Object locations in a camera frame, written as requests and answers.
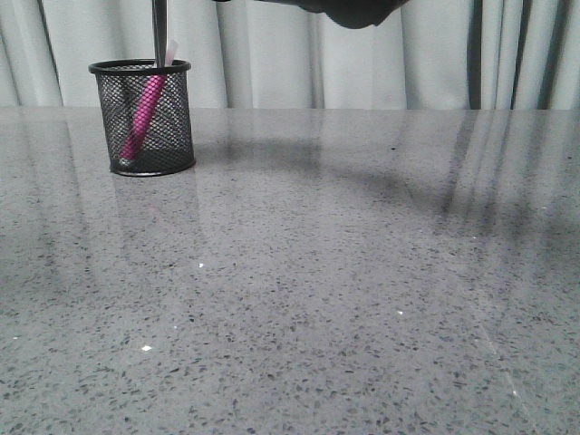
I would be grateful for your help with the grey orange scissors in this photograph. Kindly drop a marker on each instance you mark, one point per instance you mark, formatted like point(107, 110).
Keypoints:
point(159, 16)

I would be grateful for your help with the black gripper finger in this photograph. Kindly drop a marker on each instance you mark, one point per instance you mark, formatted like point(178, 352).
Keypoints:
point(350, 14)

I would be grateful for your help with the black mesh pen cup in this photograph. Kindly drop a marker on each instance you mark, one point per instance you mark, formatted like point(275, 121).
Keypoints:
point(168, 146)

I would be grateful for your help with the pink white pen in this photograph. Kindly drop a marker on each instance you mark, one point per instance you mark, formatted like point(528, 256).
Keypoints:
point(141, 120)

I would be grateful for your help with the grey pleated curtain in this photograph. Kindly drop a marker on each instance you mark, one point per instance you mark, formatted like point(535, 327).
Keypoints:
point(432, 55)

